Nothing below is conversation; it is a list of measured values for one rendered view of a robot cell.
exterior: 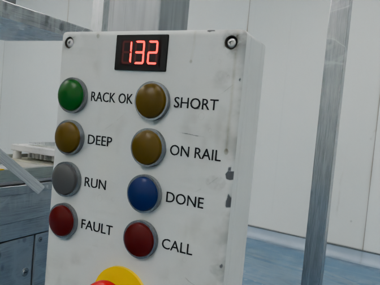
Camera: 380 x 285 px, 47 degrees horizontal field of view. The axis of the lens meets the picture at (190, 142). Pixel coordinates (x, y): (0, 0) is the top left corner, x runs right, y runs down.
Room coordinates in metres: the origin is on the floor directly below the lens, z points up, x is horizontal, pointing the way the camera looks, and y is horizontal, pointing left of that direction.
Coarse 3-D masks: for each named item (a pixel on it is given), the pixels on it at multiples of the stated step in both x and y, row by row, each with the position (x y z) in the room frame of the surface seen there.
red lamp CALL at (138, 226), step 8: (136, 224) 0.33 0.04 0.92; (144, 224) 0.33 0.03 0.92; (128, 232) 0.34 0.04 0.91; (136, 232) 0.33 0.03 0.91; (144, 232) 0.33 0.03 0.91; (128, 240) 0.34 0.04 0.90; (136, 240) 0.33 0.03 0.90; (144, 240) 0.33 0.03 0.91; (152, 240) 0.33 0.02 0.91; (128, 248) 0.34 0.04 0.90; (136, 248) 0.33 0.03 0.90; (144, 248) 0.33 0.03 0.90; (152, 248) 0.33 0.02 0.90
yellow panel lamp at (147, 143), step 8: (136, 136) 0.34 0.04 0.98; (144, 136) 0.33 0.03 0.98; (152, 136) 0.33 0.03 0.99; (136, 144) 0.34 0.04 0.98; (144, 144) 0.33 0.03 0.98; (152, 144) 0.33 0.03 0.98; (160, 144) 0.33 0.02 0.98; (136, 152) 0.34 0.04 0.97; (144, 152) 0.33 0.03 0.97; (152, 152) 0.33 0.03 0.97; (160, 152) 0.33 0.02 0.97; (144, 160) 0.33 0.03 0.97; (152, 160) 0.33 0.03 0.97
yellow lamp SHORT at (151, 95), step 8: (144, 88) 0.33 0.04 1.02; (152, 88) 0.33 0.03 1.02; (160, 88) 0.33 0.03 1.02; (136, 96) 0.34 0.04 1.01; (144, 96) 0.33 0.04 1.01; (152, 96) 0.33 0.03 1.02; (160, 96) 0.33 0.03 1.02; (136, 104) 0.34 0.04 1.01; (144, 104) 0.33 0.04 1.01; (152, 104) 0.33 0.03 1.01; (160, 104) 0.33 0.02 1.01; (144, 112) 0.33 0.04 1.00; (152, 112) 0.33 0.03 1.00; (160, 112) 0.33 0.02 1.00
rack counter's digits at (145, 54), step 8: (128, 40) 0.35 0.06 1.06; (136, 40) 0.34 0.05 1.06; (144, 40) 0.34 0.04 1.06; (152, 40) 0.34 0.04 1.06; (128, 48) 0.35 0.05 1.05; (136, 48) 0.34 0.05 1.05; (144, 48) 0.34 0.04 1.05; (152, 48) 0.34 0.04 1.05; (120, 56) 0.35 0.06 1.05; (128, 56) 0.35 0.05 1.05; (136, 56) 0.34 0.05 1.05; (144, 56) 0.34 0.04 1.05; (152, 56) 0.34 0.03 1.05; (128, 64) 0.35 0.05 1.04; (136, 64) 0.34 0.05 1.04; (144, 64) 0.34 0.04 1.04; (152, 64) 0.34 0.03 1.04
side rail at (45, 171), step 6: (24, 168) 1.15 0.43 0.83; (30, 168) 1.17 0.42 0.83; (36, 168) 1.19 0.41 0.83; (42, 168) 1.21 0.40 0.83; (48, 168) 1.23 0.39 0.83; (0, 174) 1.08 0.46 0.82; (6, 174) 1.10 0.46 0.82; (12, 174) 1.12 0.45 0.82; (36, 174) 1.19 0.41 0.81; (42, 174) 1.21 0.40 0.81; (48, 174) 1.23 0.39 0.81; (0, 180) 1.08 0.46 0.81; (6, 180) 1.10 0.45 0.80; (12, 180) 1.12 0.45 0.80; (18, 180) 1.14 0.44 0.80
